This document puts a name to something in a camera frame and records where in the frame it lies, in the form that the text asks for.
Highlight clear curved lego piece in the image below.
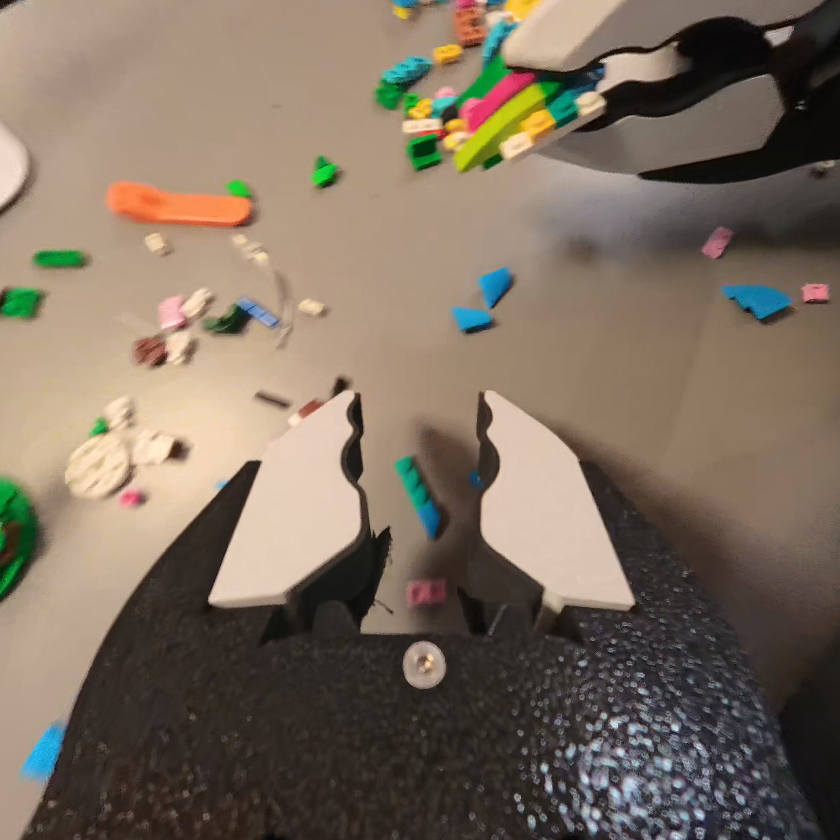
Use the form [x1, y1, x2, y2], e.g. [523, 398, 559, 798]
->
[266, 266, 296, 349]

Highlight green round lego base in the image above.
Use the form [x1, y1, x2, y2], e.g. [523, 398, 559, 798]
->
[0, 478, 40, 601]

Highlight pile of colourful lego bricks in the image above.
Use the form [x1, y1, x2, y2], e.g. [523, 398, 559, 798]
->
[374, 0, 526, 173]

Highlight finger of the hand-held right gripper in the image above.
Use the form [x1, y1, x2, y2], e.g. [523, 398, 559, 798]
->
[502, 0, 824, 89]
[538, 66, 798, 181]

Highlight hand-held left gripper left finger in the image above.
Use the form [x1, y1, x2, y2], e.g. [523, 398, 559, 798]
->
[209, 392, 370, 609]

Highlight multicolour lego plate assembly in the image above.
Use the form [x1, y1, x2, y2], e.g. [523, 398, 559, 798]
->
[453, 62, 608, 175]

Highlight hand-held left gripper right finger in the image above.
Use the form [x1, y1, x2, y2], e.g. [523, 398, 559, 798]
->
[477, 390, 636, 634]

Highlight white round lego flower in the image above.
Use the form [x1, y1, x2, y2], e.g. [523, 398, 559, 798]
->
[64, 433, 134, 500]

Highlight cluster of small lego pieces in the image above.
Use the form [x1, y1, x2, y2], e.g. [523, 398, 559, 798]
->
[131, 285, 283, 368]

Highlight blue curved lego piece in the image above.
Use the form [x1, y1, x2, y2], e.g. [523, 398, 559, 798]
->
[721, 284, 794, 322]

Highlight green lego plate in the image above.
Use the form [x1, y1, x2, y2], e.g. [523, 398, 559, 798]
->
[394, 455, 444, 540]

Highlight white and green lego bits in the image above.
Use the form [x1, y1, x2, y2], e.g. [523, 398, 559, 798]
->
[88, 395, 137, 438]

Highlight orange brick separator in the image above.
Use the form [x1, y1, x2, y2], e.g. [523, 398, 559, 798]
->
[105, 180, 253, 228]

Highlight white lego piece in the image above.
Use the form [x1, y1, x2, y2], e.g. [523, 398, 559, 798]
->
[133, 428, 185, 466]

